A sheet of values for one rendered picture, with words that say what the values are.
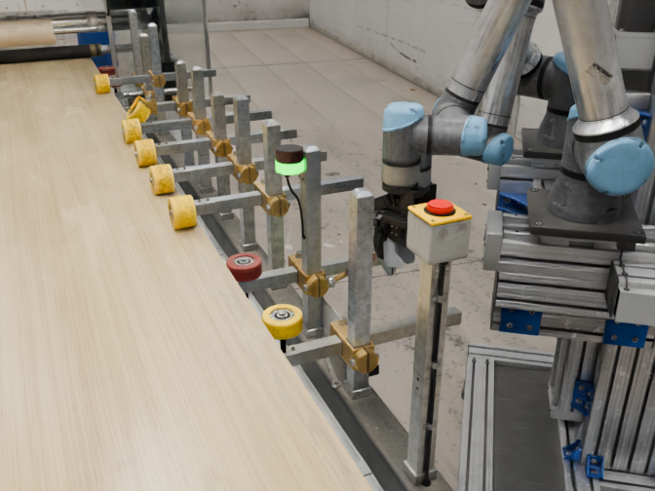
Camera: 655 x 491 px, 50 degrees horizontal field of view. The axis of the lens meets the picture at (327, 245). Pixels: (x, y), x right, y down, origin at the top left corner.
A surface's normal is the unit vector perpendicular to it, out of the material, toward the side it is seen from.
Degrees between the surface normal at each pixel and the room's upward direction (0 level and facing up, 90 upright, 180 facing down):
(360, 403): 0
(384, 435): 0
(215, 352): 0
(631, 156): 97
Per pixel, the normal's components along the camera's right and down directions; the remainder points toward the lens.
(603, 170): -0.04, 0.55
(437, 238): 0.40, 0.40
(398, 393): 0.00, -0.90
